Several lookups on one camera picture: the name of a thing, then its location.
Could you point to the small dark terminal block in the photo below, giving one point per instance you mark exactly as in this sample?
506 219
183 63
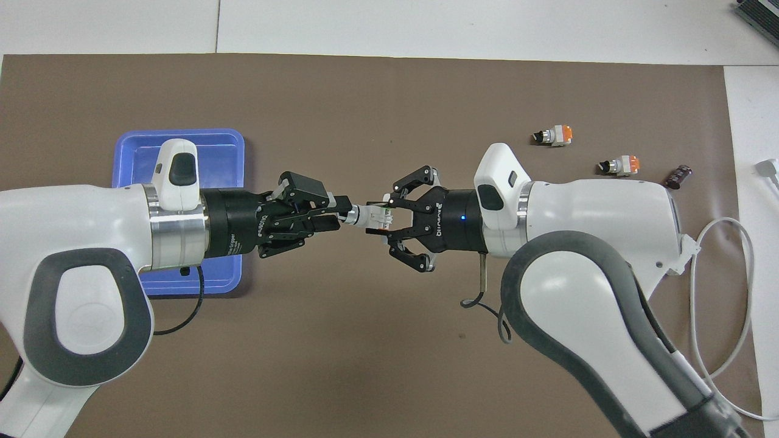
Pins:
680 176

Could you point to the grey ribbed metal device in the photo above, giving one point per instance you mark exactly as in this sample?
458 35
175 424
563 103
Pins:
764 15

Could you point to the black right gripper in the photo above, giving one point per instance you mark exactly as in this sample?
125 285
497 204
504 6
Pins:
456 219

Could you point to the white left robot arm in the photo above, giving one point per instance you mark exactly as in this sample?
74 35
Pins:
91 225

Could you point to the orange selector switch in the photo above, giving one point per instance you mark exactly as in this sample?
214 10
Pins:
622 165
557 135

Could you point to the brown paper table mat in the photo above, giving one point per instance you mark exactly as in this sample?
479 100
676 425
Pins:
365 121

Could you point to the green selector switch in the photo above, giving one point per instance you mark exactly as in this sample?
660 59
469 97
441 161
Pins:
368 216

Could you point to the white circuit breaker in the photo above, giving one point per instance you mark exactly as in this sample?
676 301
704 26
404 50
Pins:
691 252

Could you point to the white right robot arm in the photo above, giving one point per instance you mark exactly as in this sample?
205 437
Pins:
596 213

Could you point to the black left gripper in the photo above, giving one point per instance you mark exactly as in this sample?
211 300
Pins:
237 222

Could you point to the blue plastic tray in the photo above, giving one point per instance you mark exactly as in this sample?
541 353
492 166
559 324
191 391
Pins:
222 164

